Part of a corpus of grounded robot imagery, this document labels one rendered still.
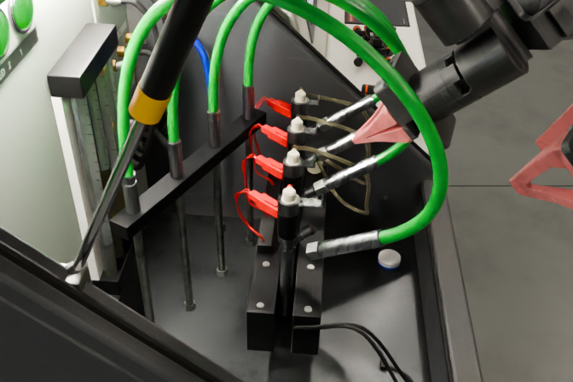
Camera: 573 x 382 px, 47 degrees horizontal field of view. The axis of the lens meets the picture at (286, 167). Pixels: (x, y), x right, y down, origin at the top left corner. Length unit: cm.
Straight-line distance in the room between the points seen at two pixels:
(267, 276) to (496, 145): 226
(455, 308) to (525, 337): 131
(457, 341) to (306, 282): 22
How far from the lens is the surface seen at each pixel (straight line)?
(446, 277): 101
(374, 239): 68
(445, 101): 68
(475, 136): 313
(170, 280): 115
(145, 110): 37
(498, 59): 66
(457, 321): 96
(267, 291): 92
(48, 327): 49
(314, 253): 73
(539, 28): 66
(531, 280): 246
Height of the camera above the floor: 165
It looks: 37 degrees down
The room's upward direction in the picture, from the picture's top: 2 degrees clockwise
